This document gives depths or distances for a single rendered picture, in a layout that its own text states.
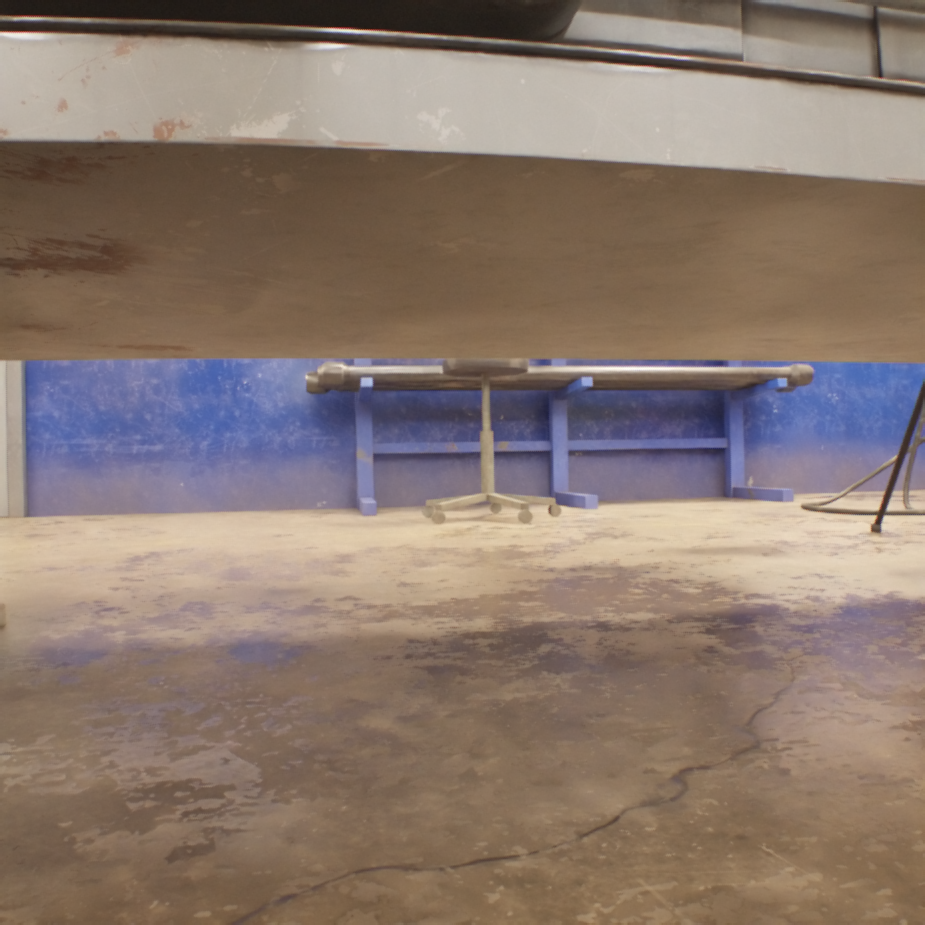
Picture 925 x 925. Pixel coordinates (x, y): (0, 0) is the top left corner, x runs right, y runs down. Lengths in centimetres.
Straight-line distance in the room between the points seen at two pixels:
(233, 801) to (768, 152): 54
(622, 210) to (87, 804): 55
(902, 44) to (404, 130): 54
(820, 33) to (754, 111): 31
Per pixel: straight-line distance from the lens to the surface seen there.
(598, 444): 394
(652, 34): 72
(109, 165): 48
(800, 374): 402
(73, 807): 59
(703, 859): 48
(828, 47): 81
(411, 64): 46
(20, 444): 405
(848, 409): 480
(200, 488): 386
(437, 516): 271
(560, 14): 53
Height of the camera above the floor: 23
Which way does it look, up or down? level
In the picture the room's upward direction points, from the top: 1 degrees counter-clockwise
